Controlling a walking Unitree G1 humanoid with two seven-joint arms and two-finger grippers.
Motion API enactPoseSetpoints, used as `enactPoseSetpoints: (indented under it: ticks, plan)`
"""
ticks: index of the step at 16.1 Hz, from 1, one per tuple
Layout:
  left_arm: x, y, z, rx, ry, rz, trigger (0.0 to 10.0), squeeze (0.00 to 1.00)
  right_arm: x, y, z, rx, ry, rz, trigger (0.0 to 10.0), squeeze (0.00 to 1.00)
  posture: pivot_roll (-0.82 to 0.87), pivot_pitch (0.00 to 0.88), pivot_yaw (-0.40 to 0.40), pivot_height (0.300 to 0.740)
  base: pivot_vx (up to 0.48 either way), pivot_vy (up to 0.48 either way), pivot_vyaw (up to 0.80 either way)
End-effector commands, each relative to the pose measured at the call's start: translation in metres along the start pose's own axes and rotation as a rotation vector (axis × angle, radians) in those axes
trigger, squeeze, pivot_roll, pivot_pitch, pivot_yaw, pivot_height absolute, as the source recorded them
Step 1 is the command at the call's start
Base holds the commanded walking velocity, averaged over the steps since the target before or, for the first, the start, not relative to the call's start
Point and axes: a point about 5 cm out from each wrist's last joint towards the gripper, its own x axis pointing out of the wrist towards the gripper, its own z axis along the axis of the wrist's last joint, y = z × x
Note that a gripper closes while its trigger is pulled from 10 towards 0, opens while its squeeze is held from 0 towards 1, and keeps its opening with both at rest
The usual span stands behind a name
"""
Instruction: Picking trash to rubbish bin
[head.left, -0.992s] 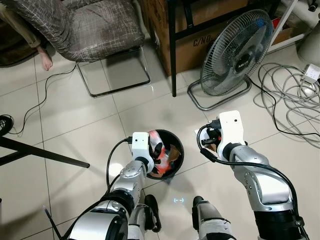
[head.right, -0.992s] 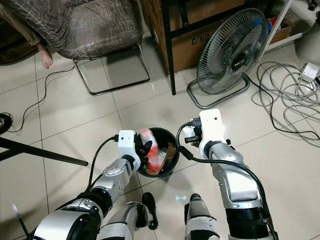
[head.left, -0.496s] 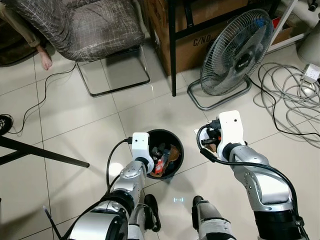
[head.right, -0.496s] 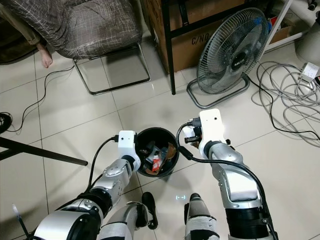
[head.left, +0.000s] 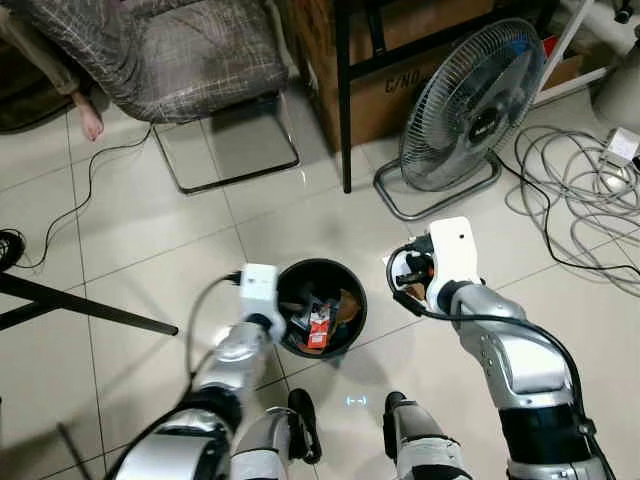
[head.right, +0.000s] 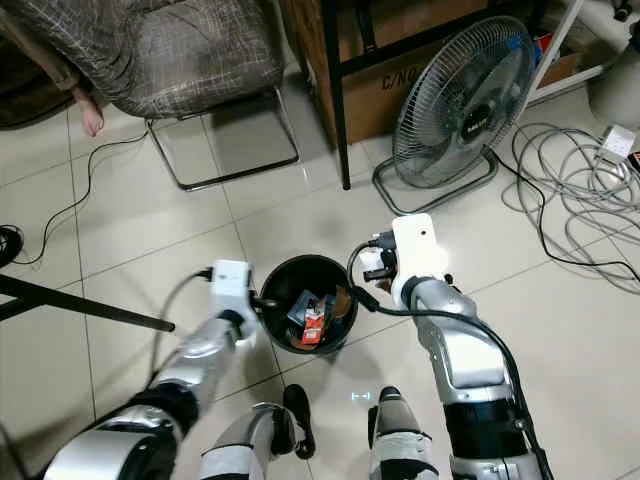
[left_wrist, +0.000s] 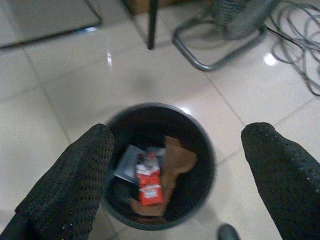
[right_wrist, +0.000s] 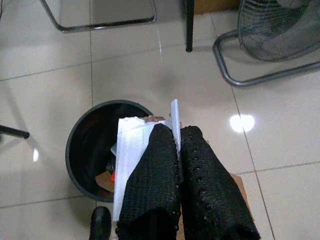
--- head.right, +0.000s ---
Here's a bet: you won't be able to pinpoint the dark packet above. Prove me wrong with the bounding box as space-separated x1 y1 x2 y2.
285 290 326 326

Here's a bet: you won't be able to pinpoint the brown cardboard piece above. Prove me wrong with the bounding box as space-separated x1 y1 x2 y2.
328 288 354 322

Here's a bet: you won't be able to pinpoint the red packet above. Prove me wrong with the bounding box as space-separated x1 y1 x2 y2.
300 305 327 348

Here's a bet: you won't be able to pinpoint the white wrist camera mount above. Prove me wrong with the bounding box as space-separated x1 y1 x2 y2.
210 259 257 317
390 212 447 303

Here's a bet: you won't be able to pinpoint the white power adapter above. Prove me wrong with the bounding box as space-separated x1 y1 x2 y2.
598 125 639 166

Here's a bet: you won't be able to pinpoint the grey cable bundle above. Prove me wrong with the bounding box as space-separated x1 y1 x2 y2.
510 120 640 286

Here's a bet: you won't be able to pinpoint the black round object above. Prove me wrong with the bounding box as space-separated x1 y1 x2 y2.
0 225 25 269

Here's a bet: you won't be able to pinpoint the grey patterned cantilever chair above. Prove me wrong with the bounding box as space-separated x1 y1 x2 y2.
0 0 301 191

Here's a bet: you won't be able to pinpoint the black rubbish bin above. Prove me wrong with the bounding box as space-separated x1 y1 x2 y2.
260 254 359 354

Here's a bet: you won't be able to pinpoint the white metal rack frame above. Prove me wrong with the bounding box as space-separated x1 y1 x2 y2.
525 0 640 106

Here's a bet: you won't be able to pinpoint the robot right leg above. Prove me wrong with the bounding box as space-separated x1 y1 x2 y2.
368 388 441 480

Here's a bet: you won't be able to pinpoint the robot left leg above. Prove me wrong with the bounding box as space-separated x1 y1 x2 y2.
200 383 316 480

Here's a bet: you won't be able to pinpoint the brown cardboard box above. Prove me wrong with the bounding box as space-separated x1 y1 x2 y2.
280 0 586 146

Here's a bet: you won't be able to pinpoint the robot leg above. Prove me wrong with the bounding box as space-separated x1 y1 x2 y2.
200 383 316 480
368 388 441 480

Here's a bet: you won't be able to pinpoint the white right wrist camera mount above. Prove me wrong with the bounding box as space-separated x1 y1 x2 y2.
390 212 447 303

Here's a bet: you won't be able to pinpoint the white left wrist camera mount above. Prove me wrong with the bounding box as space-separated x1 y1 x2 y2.
210 259 257 317

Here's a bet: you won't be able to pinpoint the white table black legs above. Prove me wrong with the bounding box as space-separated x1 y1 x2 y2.
0 272 176 333

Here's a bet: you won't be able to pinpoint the person's leg with bare foot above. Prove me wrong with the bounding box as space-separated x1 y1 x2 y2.
0 35 107 139

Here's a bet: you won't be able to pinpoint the grey metal floor fan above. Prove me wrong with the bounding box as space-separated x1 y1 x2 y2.
372 15 541 216

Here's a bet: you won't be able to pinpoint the thin black floor cable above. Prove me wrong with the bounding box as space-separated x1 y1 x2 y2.
25 128 153 267

